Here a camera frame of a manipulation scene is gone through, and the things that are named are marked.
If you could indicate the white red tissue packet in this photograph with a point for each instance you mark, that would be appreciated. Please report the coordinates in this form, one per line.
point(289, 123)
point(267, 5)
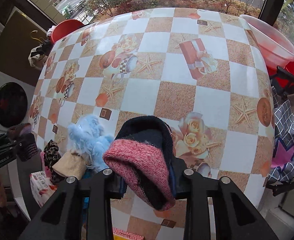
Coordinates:
point(40, 187)

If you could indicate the pink plastic basin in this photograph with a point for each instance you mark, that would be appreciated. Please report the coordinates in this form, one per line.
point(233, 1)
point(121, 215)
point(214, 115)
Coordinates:
point(269, 40)

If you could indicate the light blue fluffy cloth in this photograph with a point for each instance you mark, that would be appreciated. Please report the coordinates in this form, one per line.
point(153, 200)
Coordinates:
point(91, 140)

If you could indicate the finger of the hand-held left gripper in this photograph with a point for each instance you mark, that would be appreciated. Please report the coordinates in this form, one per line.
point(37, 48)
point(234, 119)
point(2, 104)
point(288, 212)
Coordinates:
point(6, 142)

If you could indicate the small red basin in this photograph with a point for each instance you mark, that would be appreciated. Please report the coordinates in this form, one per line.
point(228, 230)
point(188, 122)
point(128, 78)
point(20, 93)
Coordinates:
point(65, 30)

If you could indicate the dark purple knit sock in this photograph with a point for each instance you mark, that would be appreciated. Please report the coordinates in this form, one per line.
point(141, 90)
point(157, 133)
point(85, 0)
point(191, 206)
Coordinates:
point(26, 145)

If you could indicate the grey checked cloth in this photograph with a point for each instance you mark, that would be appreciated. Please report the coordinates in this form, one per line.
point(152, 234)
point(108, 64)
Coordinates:
point(287, 135)

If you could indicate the beige knit cloth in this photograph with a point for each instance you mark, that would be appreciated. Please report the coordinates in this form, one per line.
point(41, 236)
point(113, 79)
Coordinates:
point(70, 166)

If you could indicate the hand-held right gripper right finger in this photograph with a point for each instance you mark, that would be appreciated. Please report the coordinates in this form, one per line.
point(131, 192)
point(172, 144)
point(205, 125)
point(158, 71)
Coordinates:
point(178, 180)

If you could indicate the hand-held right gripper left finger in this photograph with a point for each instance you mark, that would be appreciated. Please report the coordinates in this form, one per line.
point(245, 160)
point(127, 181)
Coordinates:
point(116, 187)

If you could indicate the black and white bag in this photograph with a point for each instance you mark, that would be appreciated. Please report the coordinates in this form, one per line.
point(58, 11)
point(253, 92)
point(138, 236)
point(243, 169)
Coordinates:
point(39, 53)

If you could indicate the checkered printed tablecloth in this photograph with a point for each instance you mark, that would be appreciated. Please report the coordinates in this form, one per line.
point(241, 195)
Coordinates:
point(212, 97)

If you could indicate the pink and navy knit hat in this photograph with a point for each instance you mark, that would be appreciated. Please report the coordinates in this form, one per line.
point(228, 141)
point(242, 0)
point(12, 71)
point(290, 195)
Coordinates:
point(139, 165)

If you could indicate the large red basin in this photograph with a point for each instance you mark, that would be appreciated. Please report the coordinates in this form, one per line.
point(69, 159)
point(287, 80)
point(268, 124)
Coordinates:
point(293, 71)

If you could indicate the leopard print scrunchie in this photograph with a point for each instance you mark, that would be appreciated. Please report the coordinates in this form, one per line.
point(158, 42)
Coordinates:
point(51, 152)

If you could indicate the yellow and red box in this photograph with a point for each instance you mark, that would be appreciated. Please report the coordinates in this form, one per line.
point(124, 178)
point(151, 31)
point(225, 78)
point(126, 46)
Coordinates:
point(126, 234)

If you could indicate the white washing machine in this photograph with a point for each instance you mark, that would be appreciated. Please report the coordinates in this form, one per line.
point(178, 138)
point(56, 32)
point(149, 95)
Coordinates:
point(10, 105)

